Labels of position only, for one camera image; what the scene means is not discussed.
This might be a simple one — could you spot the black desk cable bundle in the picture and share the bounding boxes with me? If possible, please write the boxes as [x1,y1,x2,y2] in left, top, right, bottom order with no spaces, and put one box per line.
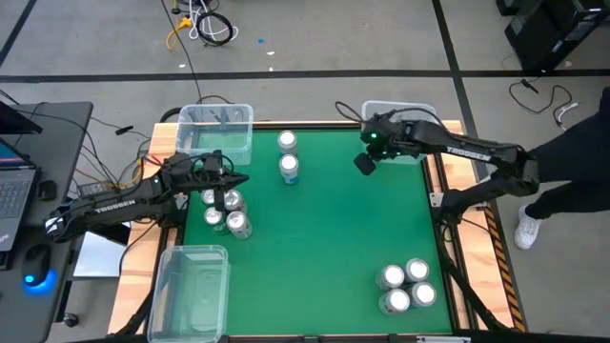
[13,100,156,192]

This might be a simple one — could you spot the grey power brick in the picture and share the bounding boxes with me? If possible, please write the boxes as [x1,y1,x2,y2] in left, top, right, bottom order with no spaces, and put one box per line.
[76,181,114,200]

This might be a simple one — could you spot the small black device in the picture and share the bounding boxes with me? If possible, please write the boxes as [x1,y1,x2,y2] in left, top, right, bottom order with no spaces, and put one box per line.
[36,179,58,202]

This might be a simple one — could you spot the silver Diet Coke can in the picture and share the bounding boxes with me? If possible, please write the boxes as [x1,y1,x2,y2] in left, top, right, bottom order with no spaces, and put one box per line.
[377,288,412,317]
[375,264,406,292]
[225,210,254,240]
[222,189,248,214]

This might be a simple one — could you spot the orange cable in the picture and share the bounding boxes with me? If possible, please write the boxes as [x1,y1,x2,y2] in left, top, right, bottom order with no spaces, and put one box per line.
[74,158,147,190]

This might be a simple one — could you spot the clear plastic bin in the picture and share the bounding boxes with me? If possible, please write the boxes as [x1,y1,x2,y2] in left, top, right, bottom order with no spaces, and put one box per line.
[146,244,231,343]
[175,103,254,167]
[359,99,438,167]

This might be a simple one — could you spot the white floor cable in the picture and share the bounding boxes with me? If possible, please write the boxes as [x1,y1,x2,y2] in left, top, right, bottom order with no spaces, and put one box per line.
[552,101,580,132]

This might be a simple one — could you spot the black computer tower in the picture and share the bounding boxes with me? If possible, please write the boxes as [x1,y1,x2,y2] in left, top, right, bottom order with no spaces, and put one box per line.
[503,0,610,73]

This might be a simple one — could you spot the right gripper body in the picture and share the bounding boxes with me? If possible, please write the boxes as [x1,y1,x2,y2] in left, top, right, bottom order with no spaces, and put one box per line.
[364,113,423,161]

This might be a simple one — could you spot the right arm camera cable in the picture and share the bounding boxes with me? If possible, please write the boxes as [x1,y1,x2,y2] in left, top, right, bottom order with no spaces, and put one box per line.
[335,100,442,126]

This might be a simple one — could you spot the silver can pair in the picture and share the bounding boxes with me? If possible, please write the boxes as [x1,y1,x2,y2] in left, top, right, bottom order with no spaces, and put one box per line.
[278,153,301,186]

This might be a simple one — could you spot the yellow black hazard tape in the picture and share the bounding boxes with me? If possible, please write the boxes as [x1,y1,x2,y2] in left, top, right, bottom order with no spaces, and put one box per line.
[481,204,529,333]

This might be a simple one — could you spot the yellow cable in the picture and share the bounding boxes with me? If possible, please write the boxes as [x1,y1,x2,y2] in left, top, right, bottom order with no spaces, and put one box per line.
[165,16,193,51]

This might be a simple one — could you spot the person's shoe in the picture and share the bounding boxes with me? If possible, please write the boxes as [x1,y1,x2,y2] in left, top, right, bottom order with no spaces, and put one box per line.
[513,204,544,252]

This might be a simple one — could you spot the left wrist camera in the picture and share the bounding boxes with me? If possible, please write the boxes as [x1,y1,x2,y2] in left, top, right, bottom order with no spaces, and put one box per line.
[203,151,225,175]

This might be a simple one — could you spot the green table mat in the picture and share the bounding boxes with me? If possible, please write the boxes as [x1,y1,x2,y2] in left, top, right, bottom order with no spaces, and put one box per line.
[182,127,453,336]

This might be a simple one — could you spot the thick black cable loop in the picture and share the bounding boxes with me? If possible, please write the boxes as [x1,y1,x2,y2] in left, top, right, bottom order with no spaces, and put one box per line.
[158,106,185,125]

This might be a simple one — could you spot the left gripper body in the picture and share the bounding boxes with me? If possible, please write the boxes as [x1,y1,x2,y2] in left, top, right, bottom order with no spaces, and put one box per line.
[188,161,225,192]

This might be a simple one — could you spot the white cable coil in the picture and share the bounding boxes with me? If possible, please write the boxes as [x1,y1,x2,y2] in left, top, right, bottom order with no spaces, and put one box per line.
[187,0,239,43]

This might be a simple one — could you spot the laptop computer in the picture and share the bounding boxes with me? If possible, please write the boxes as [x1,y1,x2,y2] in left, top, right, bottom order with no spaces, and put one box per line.
[0,136,38,253]

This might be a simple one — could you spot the black cable coil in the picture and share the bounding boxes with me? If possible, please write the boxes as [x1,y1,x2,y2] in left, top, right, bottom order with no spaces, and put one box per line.
[194,10,235,48]

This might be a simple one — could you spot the person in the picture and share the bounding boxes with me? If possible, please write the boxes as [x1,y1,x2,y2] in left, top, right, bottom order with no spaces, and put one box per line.
[523,85,610,221]

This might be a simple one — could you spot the black metal rig frame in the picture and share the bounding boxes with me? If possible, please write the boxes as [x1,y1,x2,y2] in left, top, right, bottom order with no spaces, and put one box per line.
[108,119,528,343]

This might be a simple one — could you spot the black desk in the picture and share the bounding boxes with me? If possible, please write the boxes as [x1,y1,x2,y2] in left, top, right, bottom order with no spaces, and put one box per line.
[0,100,95,343]

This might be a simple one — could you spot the long black floor cable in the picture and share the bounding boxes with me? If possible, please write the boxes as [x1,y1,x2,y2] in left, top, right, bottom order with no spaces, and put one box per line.
[159,0,235,106]

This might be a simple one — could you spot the black cable with plug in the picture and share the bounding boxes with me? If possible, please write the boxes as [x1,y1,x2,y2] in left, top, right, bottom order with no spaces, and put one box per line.
[507,77,574,126]

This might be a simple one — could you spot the black monitor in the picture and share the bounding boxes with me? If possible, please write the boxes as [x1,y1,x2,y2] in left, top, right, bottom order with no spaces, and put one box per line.
[0,101,44,136]

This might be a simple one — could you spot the black computer mouse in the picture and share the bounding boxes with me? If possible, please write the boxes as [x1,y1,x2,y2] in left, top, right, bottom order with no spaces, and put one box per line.
[21,244,52,288]

